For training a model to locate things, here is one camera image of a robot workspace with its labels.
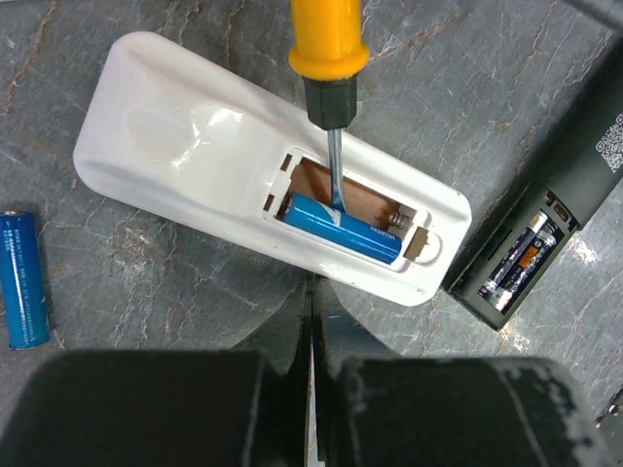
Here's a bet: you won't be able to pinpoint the blue battery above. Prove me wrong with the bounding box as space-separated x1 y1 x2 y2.
283 193 402 264
1 211 50 350

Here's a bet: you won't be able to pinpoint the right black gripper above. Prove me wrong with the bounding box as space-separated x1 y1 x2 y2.
566 0 623 29

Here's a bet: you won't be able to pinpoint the black battery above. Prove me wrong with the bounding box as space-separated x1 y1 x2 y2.
495 221 558 314
479 211 548 297

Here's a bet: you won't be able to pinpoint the white remote blue batteries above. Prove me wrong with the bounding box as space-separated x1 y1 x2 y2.
73 32 472 306

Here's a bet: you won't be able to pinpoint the black battery upper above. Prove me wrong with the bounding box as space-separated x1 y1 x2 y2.
479 211 548 297

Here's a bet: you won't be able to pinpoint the black battery lower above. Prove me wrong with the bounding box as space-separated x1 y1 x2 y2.
495 221 558 314

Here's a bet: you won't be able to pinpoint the orange handled screwdriver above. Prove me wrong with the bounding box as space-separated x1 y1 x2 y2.
288 0 370 212

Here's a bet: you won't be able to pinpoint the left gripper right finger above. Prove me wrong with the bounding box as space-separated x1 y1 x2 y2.
313 278 613 466

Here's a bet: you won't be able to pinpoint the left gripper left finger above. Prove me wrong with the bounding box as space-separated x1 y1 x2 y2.
1 280 312 466

